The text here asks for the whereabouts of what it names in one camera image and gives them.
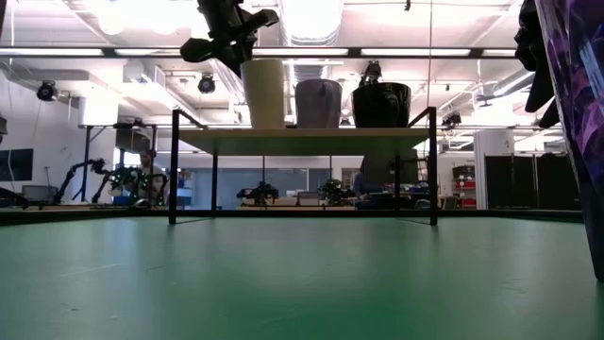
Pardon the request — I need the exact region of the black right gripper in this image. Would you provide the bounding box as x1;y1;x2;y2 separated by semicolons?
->
513;0;562;129

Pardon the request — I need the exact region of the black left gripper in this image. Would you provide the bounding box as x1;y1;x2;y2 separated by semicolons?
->
179;0;280;77

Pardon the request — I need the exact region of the beige paper cup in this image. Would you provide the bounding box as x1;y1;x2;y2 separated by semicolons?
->
240;58;287;130

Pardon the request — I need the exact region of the grey mug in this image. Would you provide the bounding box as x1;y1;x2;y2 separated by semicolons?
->
294;78;344;129

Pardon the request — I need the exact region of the black mug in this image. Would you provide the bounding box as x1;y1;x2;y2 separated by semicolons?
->
351;82;412;129

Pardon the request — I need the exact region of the black cabinet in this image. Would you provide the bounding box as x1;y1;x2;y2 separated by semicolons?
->
484;152;581;211

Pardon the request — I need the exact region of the black overhead bar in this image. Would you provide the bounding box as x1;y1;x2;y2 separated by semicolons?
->
0;46;520;60

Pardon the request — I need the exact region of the small background robot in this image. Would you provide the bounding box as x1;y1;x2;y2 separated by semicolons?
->
235;180;280;207
318;178;353;206

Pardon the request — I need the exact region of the person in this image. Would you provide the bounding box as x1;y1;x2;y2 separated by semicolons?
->
136;149;166;205
352;159;383;200

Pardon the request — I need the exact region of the green table mat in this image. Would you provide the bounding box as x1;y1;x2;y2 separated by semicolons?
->
0;215;604;340

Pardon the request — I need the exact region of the black ceiling camera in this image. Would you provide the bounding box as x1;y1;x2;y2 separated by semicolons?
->
197;73;217;95
36;79;59;103

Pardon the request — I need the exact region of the wooden shelf with black frame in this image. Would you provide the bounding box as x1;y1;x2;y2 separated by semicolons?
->
168;106;439;227

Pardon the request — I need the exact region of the black metal table frame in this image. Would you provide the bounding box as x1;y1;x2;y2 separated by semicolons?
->
0;208;584;226

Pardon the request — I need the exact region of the black wall monitor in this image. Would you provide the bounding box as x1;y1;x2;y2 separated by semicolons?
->
0;147;35;183

